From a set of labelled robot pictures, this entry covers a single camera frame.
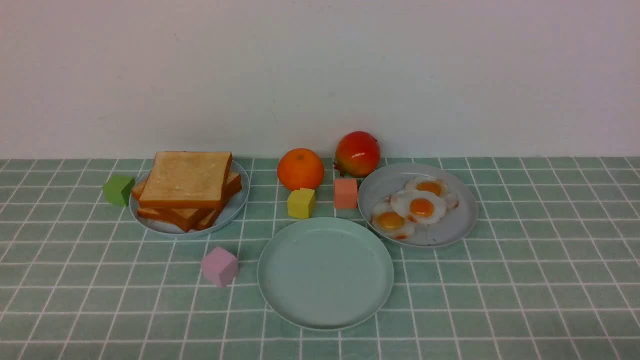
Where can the light blue bread plate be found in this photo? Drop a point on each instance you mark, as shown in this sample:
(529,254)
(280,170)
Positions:
(232,209)

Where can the yellow cube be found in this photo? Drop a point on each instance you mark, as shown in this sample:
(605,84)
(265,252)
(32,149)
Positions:
(301,203)

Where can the grey-blue egg plate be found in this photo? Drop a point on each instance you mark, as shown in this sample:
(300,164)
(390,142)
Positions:
(390,179)

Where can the fried egg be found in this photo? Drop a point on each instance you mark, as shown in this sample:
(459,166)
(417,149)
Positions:
(433,185)
(421,207)
(389,222)

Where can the toast slice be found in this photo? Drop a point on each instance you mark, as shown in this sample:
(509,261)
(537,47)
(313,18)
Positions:
(232,187)
(186,180)
(185,219)

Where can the salmon cube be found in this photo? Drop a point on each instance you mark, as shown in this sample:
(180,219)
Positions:
(345,193)

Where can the orange fruit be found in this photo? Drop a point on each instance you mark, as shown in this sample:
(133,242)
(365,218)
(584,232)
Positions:
(300,168)

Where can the pink cube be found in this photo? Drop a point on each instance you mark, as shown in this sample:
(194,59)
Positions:
(220,267)

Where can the red pomegranate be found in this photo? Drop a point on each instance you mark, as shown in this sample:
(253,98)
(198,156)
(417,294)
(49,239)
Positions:
(358,154)

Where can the mint green plate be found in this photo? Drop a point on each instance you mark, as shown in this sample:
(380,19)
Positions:
(325,274)

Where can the green cube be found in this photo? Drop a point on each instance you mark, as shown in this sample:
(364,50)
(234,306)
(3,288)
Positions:
(117,189)

